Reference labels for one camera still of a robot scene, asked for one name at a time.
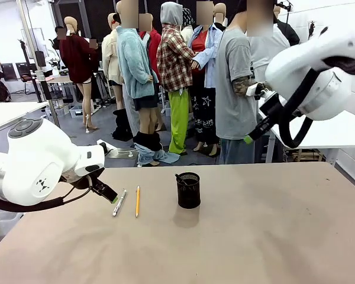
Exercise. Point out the white long table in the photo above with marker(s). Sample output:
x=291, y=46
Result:
x=328, y=133

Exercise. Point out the mannequin in light blue fleece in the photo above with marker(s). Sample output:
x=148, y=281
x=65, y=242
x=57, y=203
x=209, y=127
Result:
x=136, y=77

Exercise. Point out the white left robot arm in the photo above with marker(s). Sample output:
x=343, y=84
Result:
x=32, y=165

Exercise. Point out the mannequin in plaid shirt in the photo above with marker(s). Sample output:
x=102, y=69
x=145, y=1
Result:
x=174, y=68

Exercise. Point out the yellow pencil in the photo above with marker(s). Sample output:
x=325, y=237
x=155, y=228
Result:
x=137, y=201

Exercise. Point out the mannequin in blue shirt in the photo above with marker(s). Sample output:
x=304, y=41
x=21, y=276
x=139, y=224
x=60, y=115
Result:
x=205, y=59

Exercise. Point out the mannequin in cream jacket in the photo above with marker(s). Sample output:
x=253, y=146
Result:
x=111, y=56

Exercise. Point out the black pen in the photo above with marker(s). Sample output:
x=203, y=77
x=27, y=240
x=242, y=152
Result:
x=179, y=179

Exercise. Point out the wooden pallet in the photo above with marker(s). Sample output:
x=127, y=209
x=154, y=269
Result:
x=306, y=155

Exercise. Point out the black tripod stand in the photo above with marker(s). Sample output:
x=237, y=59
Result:
x=29, y=68

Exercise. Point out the black office chair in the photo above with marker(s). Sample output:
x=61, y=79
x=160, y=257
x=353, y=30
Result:
x=23, y=72

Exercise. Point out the person in grey t-shirt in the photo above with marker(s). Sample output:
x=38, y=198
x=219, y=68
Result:
x=235, y=103

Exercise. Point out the white mannequin base plate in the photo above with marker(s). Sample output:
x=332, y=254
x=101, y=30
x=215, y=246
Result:
x=118, y=152

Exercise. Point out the tattooed forearm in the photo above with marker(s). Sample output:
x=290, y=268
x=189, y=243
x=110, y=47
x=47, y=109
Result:
x=242, y=85

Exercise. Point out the metal support pole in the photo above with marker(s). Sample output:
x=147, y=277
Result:
x=45, y=74

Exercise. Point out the mannequin in dark red sweater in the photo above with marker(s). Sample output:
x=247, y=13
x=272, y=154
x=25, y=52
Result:
x=78, y=62

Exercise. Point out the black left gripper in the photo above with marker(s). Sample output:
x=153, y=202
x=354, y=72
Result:
x=83, y=177

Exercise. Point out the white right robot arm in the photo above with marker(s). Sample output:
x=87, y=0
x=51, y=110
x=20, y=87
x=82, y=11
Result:
x=322, y=65

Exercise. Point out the black mesh pen holder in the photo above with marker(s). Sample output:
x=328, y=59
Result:
x=189, y=193

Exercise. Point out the white handheld device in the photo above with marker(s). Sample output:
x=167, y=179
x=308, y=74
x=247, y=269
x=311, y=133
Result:
x=251, y=90

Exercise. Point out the grey plastic bin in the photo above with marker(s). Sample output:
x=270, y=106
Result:
x=3, y=220

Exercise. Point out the white side table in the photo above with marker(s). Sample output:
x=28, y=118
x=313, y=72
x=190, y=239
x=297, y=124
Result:
x=9, y=114

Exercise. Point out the person's hand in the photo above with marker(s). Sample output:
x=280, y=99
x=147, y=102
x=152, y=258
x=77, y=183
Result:
x=264, y=88

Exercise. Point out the silver pen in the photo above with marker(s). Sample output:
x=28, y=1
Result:
x=119, y=203

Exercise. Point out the white storage crate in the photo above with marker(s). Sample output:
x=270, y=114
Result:
x=76, y=112

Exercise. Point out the mannequin in red jacket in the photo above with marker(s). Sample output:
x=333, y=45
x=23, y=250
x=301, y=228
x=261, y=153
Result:
x=152, y=44

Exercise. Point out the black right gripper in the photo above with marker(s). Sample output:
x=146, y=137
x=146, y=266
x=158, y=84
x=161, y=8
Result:
x=272, y=105

